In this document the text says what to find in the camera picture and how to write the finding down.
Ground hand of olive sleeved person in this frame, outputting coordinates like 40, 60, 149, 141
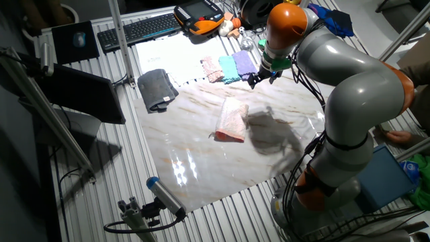
385, 130, 413, 145

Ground black mouse pad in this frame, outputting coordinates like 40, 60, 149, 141
50, 20, 101, 65

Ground marble pattern table sheet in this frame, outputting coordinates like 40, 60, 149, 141
133, 69, 327, 213

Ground black flat monitor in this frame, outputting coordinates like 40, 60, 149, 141
32, 63, 127, 125

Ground teal textured sponge cloth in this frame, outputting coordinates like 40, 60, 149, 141
218, 55, 242, 85

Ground orange black teach pendant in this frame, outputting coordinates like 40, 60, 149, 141
173, 0, 225, 36

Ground long slanted aluminium frame beam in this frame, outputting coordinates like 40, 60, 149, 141
0, 46, 97, 184

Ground pink textured sponge cloth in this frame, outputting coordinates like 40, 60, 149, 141
200, 56, 225, 83

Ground grey computer mouse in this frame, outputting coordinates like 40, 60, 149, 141
73, 31, 87, 48

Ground folded dark grey towel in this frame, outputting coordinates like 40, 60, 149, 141
136, 69, 179, 114

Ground olive sleeved forearm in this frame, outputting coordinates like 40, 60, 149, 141
398, 33, 430, 149

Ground purple textured sponge cloth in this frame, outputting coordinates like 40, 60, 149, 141
231, 49, 259, 81

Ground black camera cable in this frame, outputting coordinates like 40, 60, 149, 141
103, 214, 184, 235

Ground aluminium frame post with foot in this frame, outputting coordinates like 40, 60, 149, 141
378, 1, 430, 62

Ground black computer keyboard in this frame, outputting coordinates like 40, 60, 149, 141
97, 12, 184, 54

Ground blue white packet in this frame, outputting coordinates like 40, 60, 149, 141
399, 159, 421, 184

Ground white gourd shaped figure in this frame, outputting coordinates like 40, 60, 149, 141
218, 19, 234, 37

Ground empty clear glass beaker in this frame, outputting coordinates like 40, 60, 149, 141
239, 30, 255, 52

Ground white printed paper sheets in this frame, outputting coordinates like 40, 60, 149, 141
135, 32, 236, 87

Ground aluminium camera mount profile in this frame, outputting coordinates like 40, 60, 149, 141
117, 196, 159, 242

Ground silver camera on beam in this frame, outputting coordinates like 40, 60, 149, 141
40, 42, 54, 77

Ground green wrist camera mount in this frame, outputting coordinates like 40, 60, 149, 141
257, 38, 292, 72

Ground black round spool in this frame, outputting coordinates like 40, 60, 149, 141
239, 0, 286, 30

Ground white cloth with orange edge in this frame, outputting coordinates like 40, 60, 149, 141
208, 96, 250, 144

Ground green bag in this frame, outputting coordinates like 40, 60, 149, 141
408, 153, 430, 211

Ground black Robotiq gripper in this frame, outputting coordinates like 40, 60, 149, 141
247, 66, 284, 90

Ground blue box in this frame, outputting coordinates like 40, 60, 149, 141
354, 143, 417, 214

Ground upright aluminium frame post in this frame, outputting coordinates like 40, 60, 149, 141
107, 0, 137, 89

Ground silver camera with blue end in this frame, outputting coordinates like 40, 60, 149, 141
146, 176, 187, 219

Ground short aluminium frame beam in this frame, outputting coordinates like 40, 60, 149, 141
394, 136, 430, 162

